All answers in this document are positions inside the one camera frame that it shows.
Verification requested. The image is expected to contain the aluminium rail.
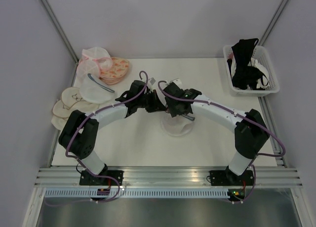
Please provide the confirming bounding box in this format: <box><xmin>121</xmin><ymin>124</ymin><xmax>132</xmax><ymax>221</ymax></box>
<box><xmin>35</xmin><ymin>166</ymin><xmax>303</xmax><ymax>188</ymax></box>

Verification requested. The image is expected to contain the pink trimmed mesh bag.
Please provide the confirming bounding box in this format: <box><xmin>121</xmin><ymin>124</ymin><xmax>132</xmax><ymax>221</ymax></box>
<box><xmin>76</xmin><ymin>59</ymin><xmax>100</xmax><ymax>82</ymax></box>

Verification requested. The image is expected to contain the beige laundry bag bottom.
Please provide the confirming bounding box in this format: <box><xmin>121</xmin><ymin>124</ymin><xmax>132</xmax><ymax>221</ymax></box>
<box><xmin>51</xmin><ymin>115</ymin><xmax>69</xmax><ymax>131</ymax></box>

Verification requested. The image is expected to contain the right aluminium frame post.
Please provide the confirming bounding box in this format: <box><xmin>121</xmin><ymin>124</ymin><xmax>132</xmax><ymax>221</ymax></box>
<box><xmin>258</xmin><ymin>0</ymin><xmax>290</xmax><ymax>46</ymax></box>

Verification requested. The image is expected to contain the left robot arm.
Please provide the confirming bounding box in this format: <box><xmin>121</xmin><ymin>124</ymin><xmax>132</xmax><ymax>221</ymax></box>
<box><xmin>58</xmin><ymin>80</ymin><xmax>166</xmax><ymax>186</ymax></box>

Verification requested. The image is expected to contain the beige laundry bag middle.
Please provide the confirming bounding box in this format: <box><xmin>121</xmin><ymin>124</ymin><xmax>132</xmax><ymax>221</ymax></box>
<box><xmin>52</xmin><ymin>100</ymin><xmax>100</xmax><ymax>119</ymax></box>

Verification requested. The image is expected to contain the beige laundry bag top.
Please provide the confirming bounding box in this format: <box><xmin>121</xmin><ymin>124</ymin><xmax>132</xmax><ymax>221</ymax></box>
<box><xmin>61</xmin><ymin>87</ymin><xmax>84</xmax><ymax>108</ymax></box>

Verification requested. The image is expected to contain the white mesh bag blue trim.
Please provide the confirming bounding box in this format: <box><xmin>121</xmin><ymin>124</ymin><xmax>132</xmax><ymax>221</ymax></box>
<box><xmin>79</xmin><ymin>74</ymin><xmax>116</xmax><ymax>104</ymax></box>

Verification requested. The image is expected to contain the white plastic basket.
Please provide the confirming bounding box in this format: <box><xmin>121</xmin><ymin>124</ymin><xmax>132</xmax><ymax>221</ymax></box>
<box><xmin>223</xmin><ymin>45</ymin><xmax>280</xmax><ymax>97</ymax></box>

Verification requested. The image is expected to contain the left aluminium frame post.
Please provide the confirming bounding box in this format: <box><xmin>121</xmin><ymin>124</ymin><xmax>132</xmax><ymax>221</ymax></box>
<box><xmin>39</xmin><ymin>0</ymin><xmax>79</xmax><ymax>63</ymax></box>

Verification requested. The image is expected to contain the white bra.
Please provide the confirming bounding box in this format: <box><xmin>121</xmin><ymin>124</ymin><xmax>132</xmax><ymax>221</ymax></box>
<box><xmin>250</xmin><ymin>58</ymin><xmax>270</xmax><ymax>90</ymax></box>

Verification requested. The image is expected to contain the purple cable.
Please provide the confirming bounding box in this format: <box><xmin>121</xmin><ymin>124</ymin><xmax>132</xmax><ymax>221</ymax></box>
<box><xmin>158</xmin><ymin>80</ymin><xmax>287</xmax><ymax>158</ymax></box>
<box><xmin>64</xmin><ymin>71</ymin><xmax>149</xmax><ymax>175</ymax></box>

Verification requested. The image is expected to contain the black bra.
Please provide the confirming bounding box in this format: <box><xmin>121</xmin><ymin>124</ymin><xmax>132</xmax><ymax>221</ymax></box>
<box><xmin>232</xmin><ymin>38</ymin><xmax>260</xmax><ymax>90</ymax></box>

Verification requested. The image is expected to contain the white slotted cable duct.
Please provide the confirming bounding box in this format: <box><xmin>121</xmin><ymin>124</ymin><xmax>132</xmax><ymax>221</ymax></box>
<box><xmin>45</xmin><ymin>188</ymin><xmax>230</xmax><ymax>199</ymax></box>

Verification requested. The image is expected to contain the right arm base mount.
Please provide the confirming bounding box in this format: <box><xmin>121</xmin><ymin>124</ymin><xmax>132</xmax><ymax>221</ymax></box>
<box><xmin>206</xmin><ymin>170</ymin><xmax>254</xmax><ymax>187</ymax></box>

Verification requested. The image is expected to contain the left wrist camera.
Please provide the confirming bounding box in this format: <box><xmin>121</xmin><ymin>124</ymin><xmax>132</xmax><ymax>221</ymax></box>
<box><xmin>148</xmin><ymin>77</ymin><xmax>156</xmax><ymax>85</ymax></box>

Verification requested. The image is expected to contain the white mesh bag blue zipper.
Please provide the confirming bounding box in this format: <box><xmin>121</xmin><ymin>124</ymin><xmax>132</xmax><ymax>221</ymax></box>
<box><xmin>160</xmin><ymin>113</ymin><xmax>196</xmax><ymax>137</ymax></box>

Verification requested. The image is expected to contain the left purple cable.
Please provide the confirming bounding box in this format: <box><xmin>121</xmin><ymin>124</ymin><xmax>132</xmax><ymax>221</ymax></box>
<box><xmin>64</xmin><ymin>71</ymin><xmax>149</xmax><ymax>175</ymax></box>

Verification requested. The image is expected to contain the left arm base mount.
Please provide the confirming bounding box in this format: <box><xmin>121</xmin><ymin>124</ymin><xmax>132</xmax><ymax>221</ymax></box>
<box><xmin>76</xmin><ymin>166</ymin><xmax>124</xmax><ymax>186</ymax></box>

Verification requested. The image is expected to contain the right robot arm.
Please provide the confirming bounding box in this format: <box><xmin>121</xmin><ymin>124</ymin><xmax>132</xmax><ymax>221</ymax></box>
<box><xmin>161</xmin><ymin>82</ymin><xmax>270</xmax><ymax>185</ymax></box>

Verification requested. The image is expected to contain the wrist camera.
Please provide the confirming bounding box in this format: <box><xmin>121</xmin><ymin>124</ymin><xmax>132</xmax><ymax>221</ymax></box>
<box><xmin>169</xmin><ymin>78</ymin><xmax>182</xmax><ymax>87</ymax></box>
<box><xmin>148</xmin><ymin>77</ymin><xmax>156</xmax><ymax>85</ymax></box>

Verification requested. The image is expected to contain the pink mesh bag top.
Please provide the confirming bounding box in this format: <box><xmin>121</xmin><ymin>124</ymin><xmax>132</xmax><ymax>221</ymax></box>
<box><xmin>81</xmin><ymin>47</ymin><xmax>111</xmax><ymax>61</ymax></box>

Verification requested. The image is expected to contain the beige laundry bag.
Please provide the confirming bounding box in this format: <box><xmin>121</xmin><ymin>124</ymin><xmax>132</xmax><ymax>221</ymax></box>
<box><xmin>52</xmin><ymin>100</ymin><xmax>100</xmax><ymax>119</ymax></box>
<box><xmin>61</xmin><ymin>87</ymin><xmax>84</xmax><ymax>108</ymax></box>
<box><xmin>51</xmin><ymin>115</ymin><xmax>69</xmax><ymax>131</ymax></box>

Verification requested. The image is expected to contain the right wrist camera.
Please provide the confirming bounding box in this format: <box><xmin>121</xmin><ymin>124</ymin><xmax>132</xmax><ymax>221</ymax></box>
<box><xmin>169</xmin><ymin>78</ymin><xmax>182</xmax><ymax>87</ymax></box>

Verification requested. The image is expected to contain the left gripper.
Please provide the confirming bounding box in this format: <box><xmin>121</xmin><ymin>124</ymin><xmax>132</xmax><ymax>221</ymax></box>
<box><xmin>137</xmin><ymin>90</ymin><xmax>167</xmax><ymax>114</ymax></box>

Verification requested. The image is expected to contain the orange patterned laundry bag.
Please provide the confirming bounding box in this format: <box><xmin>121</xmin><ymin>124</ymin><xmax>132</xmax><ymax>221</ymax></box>
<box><xmin>99</xmin><ymin>57</ymin><xmax>130</xmax><ymax>85</ymax></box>

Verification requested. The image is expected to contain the aluminium frame post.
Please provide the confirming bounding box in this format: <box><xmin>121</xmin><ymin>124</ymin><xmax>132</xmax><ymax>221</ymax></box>
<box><xmin>39</xmin><ymin>0</ymin><xmax>79</xmax><ymax>63</ymax></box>
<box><xmin>258</xmin><ymin>0</ymin><xmax>290</xmax><ymax>46</ymax></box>

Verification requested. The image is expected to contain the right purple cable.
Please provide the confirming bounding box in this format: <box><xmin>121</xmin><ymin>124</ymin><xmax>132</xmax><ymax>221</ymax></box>
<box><xmin>158</xmin><ymin>80</ymin><xmax>287</xmax><ymax>158</ymax></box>

